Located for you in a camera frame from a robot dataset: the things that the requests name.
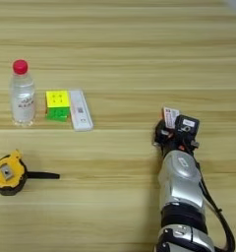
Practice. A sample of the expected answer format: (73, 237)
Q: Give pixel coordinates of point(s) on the red and white card box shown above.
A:
(171, 117)

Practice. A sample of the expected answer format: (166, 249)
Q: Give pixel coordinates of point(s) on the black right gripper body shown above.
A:
(175, 141)

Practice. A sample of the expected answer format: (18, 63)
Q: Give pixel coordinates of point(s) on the long white box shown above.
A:
(80, 111)

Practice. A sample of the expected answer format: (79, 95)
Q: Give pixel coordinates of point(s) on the clear water bottle red cap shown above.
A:
(22, 98)

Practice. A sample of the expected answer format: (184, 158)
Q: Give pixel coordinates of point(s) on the yellow green red puzzle cube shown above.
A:
(57, 100)

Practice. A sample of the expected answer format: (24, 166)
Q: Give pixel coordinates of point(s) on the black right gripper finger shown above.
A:
(159, 131)

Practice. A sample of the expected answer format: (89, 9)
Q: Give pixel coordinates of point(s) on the yellow black tape measure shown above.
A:
(8, 173)

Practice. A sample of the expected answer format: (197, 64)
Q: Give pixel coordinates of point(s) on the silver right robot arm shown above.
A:
(180, 187)

